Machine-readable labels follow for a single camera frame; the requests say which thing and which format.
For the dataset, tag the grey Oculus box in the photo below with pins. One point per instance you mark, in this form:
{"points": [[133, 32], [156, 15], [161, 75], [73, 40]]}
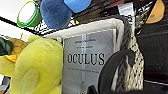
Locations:
{"points": [[88, 63]]}

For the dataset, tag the yellow plush toy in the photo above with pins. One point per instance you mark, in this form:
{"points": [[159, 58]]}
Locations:
{"points": [[40, 70]]}

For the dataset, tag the small orange toy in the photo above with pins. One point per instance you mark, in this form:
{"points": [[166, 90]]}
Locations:
{"points": [[156, 11]]}

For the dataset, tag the orange pineapple plush toy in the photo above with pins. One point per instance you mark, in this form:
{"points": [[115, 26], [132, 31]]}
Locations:
{"points": [[16, 50]]}

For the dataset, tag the dark blue plush toy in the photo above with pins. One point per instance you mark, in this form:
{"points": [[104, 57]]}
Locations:
{"points": [[55, 13]]}

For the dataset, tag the light blue plush toy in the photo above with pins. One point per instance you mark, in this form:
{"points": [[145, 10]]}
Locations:
{"points": [[77, 5]]}

